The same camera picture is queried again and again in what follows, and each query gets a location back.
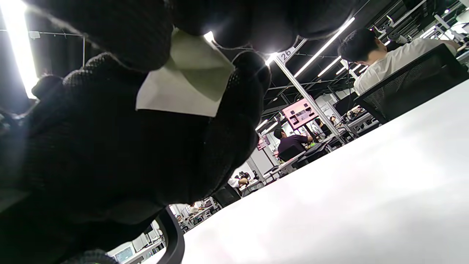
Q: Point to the person's right hand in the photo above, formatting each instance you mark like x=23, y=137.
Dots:
x=238, y=22

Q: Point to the person's left hand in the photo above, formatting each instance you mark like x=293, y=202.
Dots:
x=110, y=157

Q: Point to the green sticky note pad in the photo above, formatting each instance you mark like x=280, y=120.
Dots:
x=201, y=62

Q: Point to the single pale sticky note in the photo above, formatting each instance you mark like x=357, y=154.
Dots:
x=172, y=97

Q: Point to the ceiling light bar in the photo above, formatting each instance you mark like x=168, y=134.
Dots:
x=324, y=47
x=18, y=44

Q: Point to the black curved plastic bar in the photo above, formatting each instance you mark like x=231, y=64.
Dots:
x=175, y=234

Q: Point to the pink screen monitor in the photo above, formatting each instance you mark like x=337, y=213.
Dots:
x=299, y=113

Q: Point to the black mesh office chair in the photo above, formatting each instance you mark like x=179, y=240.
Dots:
x=226, y=196
x=414, y=88

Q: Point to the white metal post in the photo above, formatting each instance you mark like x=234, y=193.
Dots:
x=306, y=95

